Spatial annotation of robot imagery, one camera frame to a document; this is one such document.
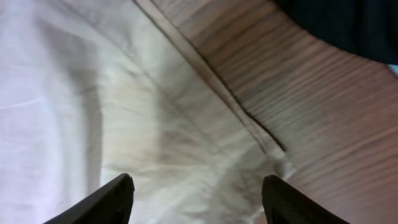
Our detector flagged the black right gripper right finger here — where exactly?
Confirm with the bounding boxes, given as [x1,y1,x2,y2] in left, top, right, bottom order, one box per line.
[262,175,348,224]

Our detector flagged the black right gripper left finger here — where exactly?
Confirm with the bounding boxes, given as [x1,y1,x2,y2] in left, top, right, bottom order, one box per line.
[45,173,135,224]

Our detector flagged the beige cotton shorts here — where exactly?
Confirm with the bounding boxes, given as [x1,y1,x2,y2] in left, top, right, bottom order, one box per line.
[1,0,295,223]

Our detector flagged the light blue shirt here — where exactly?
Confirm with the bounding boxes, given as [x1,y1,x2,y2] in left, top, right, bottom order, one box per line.
[388,65,398,76]

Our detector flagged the black garment pile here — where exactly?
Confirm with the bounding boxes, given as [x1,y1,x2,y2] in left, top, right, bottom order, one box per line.
[275,0,397,65]

